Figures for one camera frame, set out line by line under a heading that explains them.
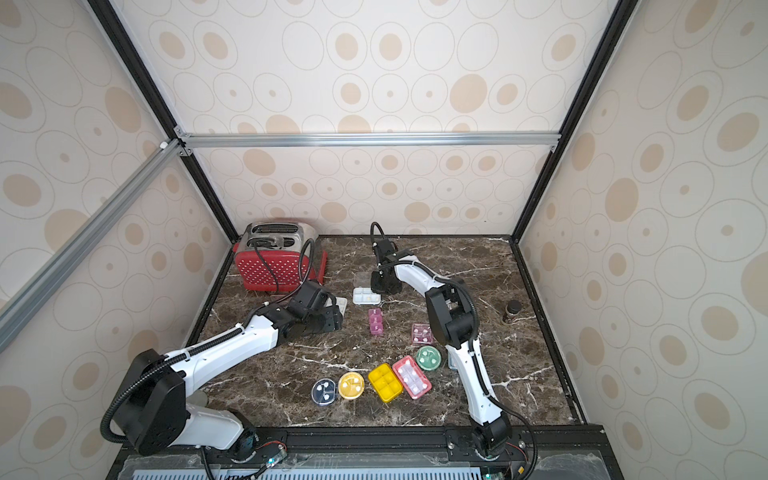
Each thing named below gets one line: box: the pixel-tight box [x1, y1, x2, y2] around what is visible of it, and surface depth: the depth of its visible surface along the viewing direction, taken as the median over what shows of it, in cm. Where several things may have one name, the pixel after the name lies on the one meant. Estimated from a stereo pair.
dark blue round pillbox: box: [311, 378, 337, 405], surface depth 83 cm
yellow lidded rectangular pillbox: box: [368, 363, 403, 403], surface depth 85 cm
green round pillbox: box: [416, 345, 442, 371], surface depth 89 cm
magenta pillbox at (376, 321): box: [368, 308, 384, 335], surface depth 96 cm
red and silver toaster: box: [233, 221, 328, 292], surface depth 96 cm
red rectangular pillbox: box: [392, 355, 433, 400], surface depth 85 cm
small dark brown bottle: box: [507, 299, 522, 314], surface depth 91 cm
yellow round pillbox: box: [338, 371, 365, 400], surface depth 84 cm
